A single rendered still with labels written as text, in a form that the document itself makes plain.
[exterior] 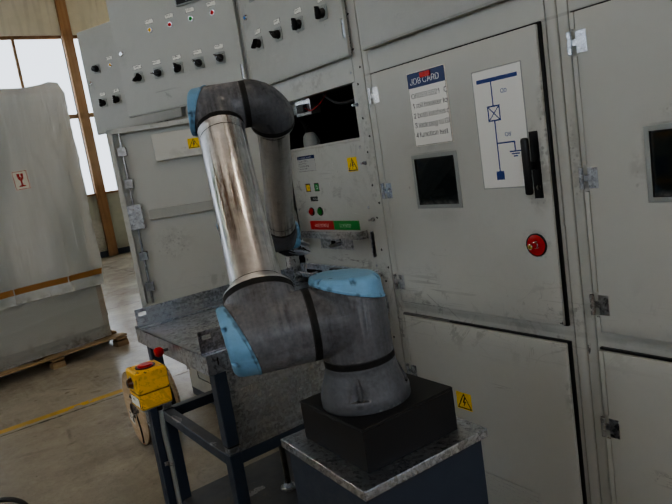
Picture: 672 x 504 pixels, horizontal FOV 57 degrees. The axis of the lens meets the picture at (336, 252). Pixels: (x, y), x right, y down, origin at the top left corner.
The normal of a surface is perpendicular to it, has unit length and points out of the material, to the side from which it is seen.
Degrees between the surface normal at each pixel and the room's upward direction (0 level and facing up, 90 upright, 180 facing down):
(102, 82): 90
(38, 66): 90
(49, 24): 90
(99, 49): 90
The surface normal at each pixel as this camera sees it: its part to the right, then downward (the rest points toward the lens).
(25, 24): 0.58, 0.04
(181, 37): -0.38, 0.20
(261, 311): -0.02, -0.49
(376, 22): -0.79, 0.22
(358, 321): 0.19, 0.11
